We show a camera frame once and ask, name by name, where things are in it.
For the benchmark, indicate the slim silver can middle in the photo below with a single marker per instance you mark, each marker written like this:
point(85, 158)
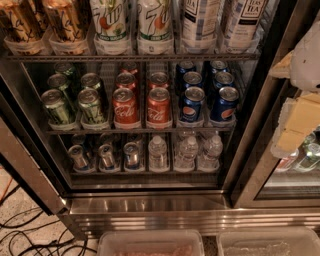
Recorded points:
point(105, 152)

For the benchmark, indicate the green can middle left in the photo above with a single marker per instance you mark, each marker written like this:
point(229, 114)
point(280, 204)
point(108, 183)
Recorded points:
point(62, 83)

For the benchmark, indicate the slim silver can left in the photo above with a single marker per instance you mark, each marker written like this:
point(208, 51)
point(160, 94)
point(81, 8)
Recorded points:
point(80, 160)

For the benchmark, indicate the la croix can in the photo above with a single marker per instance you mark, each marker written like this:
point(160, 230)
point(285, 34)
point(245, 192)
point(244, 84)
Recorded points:
point(19, 22)
point(67, 19)

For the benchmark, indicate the green can middle right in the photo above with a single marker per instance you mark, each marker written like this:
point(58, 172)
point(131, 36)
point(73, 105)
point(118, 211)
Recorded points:
point(92, 80)

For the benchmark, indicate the teas tea bottle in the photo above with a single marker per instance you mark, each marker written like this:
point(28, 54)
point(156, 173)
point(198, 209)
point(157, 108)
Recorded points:
point(199, 19)
point(240, 20)

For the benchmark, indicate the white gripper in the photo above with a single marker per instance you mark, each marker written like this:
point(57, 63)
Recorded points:
point(307, 63)

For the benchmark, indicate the water bottle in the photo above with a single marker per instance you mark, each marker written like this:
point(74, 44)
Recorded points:
point(208, 159)
point(186, 154)
point(157, 154)

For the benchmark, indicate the water bottle right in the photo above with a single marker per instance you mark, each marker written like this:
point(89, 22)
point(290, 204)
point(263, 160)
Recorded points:
point(208, 159)

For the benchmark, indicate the water bottle middle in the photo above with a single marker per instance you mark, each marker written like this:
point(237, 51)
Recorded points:
point(186, 154)

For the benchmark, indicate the clear plastic bin left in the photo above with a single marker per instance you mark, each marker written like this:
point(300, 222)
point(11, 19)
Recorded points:
point(151, 243)

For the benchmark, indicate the green can front right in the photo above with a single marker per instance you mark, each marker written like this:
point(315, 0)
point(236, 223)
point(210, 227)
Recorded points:
point(91, 106)

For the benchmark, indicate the La Croix can far left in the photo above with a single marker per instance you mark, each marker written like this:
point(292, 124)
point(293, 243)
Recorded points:
point(19, 22)

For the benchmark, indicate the Coca-Cola can back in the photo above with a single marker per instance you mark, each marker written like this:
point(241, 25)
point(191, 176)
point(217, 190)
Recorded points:
point(129, 67)

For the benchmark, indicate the coca-cola can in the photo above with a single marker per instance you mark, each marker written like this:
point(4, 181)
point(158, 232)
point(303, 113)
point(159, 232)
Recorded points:
point(129, 67)
point(158, 79)
point(127, 80)
point(158, 105)
point(125, 106)

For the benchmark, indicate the green can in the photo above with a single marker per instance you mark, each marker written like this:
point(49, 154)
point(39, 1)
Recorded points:
point(62, 83)
point(67, 69)
point(57, 107)
point(92, 80)
point(91, 106)

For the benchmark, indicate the glass fridge door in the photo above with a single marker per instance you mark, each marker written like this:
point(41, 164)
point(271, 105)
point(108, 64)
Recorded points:
point(257, 181)

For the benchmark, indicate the Coca-Cola can front right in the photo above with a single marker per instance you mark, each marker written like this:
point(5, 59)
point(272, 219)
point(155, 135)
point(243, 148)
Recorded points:
point(158, 105)

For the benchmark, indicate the green can back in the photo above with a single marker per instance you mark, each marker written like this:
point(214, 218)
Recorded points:
point(67, 69)

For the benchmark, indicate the Teas Tea bottle left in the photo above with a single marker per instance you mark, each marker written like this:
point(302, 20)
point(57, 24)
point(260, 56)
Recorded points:
point(199, 19)

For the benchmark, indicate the slim silver can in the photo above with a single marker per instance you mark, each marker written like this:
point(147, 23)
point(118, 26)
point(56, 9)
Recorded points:
point(132, 158)
point(105, 152)
point(80, 160)

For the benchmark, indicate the clear plastic bin right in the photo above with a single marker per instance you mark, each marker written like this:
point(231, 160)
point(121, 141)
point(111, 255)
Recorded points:
point(285, 241)

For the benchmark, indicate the slim silver can right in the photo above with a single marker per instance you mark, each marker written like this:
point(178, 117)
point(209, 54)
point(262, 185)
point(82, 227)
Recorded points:
point(132, 158)

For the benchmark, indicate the Coca-Cola can middle right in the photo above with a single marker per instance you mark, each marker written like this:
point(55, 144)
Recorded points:
point(158, 79)

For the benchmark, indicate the Teas Tea bottle right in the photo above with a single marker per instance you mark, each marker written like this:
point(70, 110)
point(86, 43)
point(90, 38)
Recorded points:
point(240, 20)

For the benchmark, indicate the clear plastic bin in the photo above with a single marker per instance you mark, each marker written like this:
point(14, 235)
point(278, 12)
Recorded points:
point(151, 243)
point(285, 241)

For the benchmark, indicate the water bottle left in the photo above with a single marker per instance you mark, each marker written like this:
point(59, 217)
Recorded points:
point(157, 154)

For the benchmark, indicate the stainless steel fridge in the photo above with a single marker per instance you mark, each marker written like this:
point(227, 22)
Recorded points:
point(92, 202)

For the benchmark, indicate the Coca-Cola can middle left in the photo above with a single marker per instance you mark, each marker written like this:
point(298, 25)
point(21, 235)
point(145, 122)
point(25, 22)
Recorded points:
point(127, 80)

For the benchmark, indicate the green can front left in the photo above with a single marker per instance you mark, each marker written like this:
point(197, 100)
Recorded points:
point(57, 107)

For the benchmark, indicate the Coca-Cola can front left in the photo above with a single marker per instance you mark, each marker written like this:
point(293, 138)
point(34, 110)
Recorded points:
point(125, 106)

